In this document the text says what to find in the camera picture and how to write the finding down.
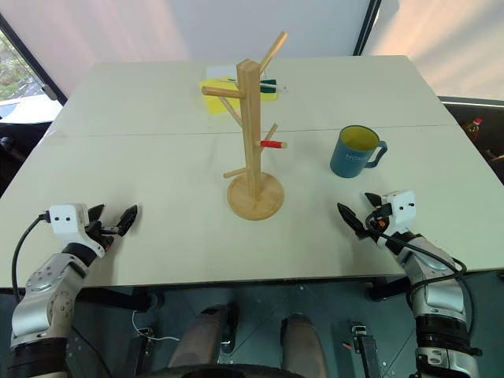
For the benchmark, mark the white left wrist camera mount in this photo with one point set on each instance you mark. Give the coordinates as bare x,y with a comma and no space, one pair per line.
66,222

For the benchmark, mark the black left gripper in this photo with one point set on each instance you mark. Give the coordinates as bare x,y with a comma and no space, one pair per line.
99,230

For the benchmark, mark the dark window post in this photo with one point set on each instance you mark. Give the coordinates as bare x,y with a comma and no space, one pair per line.
366,27

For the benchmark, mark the yellow sponge cloth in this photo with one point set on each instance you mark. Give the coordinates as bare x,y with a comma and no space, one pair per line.
216,100

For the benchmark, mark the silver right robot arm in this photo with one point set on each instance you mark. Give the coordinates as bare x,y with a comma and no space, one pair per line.
437,291

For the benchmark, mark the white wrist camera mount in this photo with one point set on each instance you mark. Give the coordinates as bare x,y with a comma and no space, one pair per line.
66,222
401,214

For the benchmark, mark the dark rounded robot leg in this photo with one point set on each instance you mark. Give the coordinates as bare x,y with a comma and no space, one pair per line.
201,342
303,346

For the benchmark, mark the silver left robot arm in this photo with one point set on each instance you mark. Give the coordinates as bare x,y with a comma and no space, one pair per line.
43,291

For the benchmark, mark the black window frame bar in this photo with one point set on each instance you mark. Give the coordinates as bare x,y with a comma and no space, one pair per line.
35,65

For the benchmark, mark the blue mug yellow inside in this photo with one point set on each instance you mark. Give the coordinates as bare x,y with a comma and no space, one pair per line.
350,157

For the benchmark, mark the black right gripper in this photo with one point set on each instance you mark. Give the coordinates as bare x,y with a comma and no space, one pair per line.
378,228

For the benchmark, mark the bottle with red cap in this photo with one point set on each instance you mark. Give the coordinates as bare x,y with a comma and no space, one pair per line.
472,128

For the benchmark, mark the black table frame bracket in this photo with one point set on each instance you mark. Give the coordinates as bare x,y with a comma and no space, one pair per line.
390,289
114,300

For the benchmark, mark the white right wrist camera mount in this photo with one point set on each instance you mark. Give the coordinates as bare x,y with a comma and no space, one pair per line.
401,214

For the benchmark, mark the black box on floor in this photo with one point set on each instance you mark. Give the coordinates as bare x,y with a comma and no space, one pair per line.
364,346

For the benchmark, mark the wooden mug tree stand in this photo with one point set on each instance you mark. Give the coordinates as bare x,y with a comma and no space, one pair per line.
252,157

